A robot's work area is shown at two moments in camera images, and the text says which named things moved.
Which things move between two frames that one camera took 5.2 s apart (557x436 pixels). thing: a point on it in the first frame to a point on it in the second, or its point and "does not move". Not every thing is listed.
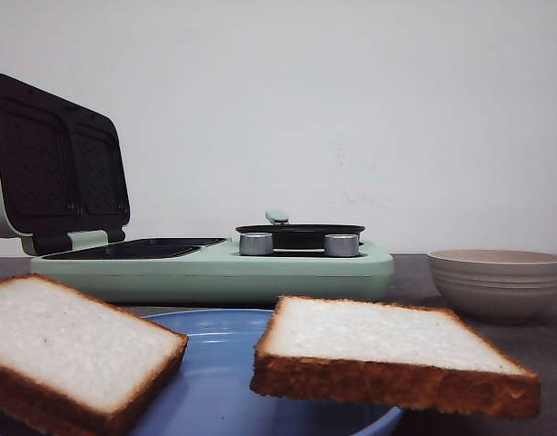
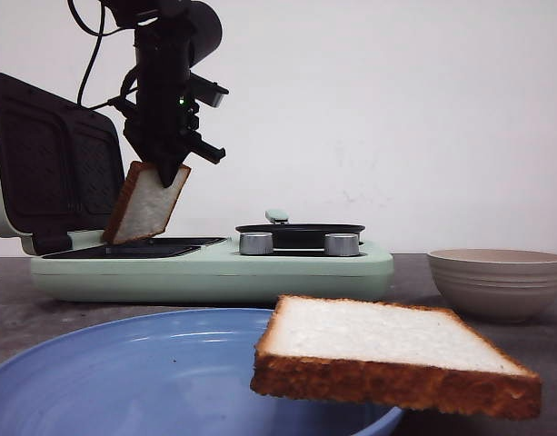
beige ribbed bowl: (503, 286) does not move
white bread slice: (56, 355) to (145, 204)
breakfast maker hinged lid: (56, 169) does not move
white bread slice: (392, 355) does not move
